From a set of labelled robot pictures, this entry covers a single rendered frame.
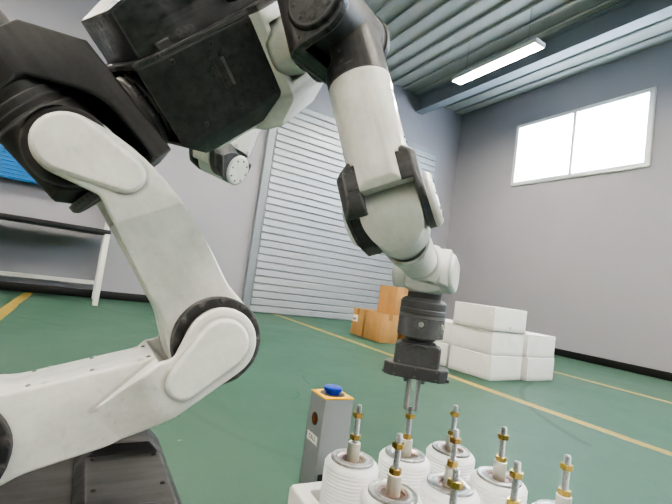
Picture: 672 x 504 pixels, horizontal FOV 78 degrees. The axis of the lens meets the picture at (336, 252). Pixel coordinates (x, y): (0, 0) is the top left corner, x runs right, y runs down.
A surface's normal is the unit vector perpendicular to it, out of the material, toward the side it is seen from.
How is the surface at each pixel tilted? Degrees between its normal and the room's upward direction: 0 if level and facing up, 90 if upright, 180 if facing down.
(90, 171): 90
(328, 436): 90
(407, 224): 122
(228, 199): 90
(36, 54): 90
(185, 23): 103
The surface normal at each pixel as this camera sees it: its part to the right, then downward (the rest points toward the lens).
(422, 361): -0.20, -0.10
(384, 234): -0.15, 0.45
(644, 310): -0.85, -0.15
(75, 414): 0.51, 0.01
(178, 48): 0.53, 0.40
